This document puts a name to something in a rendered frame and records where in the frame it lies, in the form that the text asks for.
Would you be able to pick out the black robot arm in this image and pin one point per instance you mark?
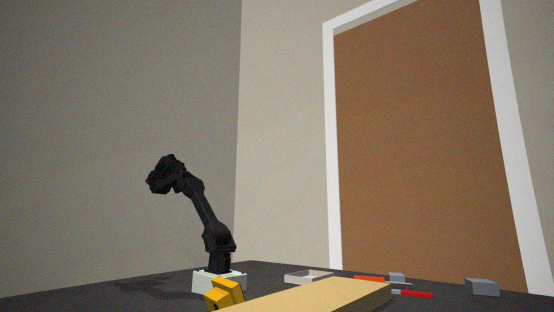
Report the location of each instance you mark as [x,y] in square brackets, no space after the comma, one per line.
[217,237]

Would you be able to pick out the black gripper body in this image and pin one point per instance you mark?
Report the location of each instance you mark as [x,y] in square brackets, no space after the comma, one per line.
[176,188]

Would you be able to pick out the orange-handled awl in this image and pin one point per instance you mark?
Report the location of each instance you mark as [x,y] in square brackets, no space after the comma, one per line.
[378,279]

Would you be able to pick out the tan panel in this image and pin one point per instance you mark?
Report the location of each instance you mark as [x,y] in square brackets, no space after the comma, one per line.
[333,294]

